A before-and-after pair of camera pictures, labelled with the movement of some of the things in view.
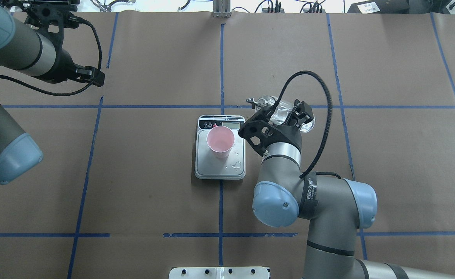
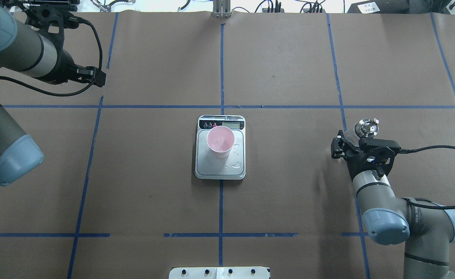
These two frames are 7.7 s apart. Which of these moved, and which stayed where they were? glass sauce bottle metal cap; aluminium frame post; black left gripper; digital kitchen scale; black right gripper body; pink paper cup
Moved: glass sauce bottle metal cap; black right gripper body
Stayed: aluminium frame post; black left gripper; digital kitchen scale; pink paper cup
